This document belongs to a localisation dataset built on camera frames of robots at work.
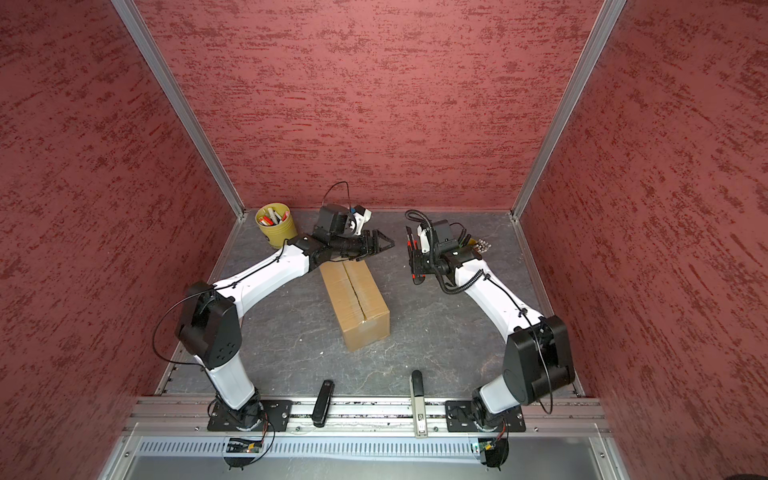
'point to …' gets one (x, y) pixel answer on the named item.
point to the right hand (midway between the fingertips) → (414, 266)
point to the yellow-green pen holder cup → (276, 223)
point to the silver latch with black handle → (419, 402)
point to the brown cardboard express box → (358, 302)
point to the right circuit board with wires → (494, 451)
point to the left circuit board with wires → (240, 445)
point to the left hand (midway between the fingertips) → (387, 251)
